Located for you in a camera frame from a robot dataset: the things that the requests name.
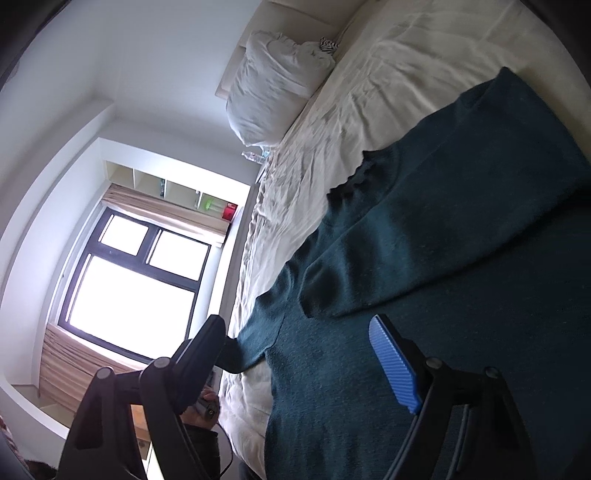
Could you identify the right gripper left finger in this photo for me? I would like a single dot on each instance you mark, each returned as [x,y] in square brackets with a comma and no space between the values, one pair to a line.
[102,443]

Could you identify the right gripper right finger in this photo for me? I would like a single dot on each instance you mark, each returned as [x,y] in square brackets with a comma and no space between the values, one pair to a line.
[492,441]

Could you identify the dark teal knit sweater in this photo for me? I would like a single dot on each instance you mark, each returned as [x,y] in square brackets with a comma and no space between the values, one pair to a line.
[472,235]

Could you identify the dark sleeve forearm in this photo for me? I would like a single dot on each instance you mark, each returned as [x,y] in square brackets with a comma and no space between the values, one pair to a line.
[205,443]

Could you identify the left hand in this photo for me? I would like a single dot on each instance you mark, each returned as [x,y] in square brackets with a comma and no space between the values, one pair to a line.
[191,417]

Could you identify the black framed window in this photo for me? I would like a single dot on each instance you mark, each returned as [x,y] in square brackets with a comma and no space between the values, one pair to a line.
[135,287]

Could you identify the red box on shelf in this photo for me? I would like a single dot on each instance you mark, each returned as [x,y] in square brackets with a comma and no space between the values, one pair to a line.
[228,212]

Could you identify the beige roman blind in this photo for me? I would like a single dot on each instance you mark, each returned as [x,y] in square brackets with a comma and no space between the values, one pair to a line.
[166,214]

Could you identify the clear water bottle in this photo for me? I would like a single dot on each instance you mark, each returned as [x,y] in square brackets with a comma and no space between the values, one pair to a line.
[258,158]

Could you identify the white pillow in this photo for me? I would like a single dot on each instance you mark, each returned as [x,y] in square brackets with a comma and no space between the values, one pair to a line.
[266,102]

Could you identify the cream bed sheet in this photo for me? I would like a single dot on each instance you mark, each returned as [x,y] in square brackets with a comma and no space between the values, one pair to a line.
[413,59]

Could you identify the zebra striped cloth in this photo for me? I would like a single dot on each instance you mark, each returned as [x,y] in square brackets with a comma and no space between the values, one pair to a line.
[328,46]

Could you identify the white wall shelf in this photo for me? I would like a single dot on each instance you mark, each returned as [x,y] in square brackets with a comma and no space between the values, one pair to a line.
[161,188]

